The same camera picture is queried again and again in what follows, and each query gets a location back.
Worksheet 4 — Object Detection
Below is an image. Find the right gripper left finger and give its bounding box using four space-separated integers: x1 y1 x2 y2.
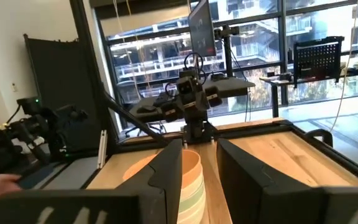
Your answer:
116 139 183 224

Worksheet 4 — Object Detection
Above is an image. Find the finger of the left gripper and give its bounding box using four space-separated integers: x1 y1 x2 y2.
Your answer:
204 86 224 108
161 101 184 123

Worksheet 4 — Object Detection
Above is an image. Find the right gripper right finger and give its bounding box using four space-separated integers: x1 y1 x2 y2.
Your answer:
216 138 324 224

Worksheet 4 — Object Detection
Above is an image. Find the orange bowl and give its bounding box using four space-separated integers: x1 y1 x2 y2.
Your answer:
122 149 203 191

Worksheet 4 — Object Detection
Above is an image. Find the large white bowl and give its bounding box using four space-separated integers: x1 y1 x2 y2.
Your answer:
181 170 204 197

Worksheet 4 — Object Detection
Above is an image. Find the green bowl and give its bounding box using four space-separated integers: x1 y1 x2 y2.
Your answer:
178 189 207 215

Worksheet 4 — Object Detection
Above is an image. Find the grey desk platform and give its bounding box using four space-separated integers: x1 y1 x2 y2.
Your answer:
203 77 256 99

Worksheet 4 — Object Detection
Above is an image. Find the dark desk surface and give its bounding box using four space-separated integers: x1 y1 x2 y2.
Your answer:
128 95 181 124

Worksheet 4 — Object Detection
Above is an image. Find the office chair base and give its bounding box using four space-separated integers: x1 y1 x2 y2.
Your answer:
124 122 168 138

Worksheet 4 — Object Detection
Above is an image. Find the black monitor stand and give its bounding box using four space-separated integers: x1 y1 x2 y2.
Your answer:
214 24 241 79

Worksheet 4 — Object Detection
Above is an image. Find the white aluminium strip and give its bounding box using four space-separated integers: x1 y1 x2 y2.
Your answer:
97 129 109 170

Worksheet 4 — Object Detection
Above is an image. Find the black computer monitor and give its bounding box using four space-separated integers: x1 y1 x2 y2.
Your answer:
187 0 217 58

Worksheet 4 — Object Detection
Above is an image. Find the dark work desk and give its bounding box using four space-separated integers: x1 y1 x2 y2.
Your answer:
259 64 358 119

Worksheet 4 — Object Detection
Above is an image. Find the black pegboard panel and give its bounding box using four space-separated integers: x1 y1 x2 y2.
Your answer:
293 35 346 88

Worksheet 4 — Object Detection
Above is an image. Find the dark room divider panel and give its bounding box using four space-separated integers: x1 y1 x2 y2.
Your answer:
23 33 103 153

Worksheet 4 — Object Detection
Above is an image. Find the black frame bracket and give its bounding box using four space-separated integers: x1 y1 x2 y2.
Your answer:
305 128 334 147

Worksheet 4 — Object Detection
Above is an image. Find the black aluminium table frame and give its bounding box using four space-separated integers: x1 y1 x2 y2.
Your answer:
104 91 358 187

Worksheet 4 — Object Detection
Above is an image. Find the black upright post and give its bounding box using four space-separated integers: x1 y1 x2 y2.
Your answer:
69 0 120 150

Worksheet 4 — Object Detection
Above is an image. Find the pale hanging cable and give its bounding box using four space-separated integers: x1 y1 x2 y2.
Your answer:
329 0 358 132

